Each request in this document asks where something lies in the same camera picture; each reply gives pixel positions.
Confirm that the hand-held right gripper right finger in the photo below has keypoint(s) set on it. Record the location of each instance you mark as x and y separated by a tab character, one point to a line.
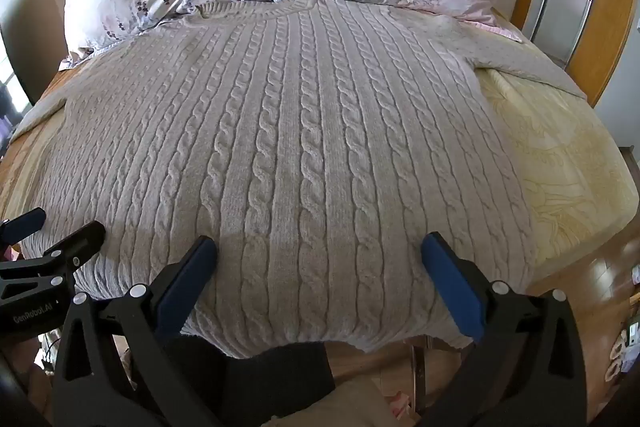
452	292

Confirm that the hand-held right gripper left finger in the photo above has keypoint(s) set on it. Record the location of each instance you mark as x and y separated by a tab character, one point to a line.
187	287

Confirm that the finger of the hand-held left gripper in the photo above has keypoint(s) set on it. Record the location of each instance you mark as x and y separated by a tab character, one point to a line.
75	247
22	224

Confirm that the purple cloth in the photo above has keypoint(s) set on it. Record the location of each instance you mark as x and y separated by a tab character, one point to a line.
5	127

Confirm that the person's dark trouser leg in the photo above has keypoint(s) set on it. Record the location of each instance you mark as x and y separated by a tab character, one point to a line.
260	382

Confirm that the yellow patterned bed sheet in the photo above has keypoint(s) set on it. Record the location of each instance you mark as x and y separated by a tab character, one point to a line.
560	157

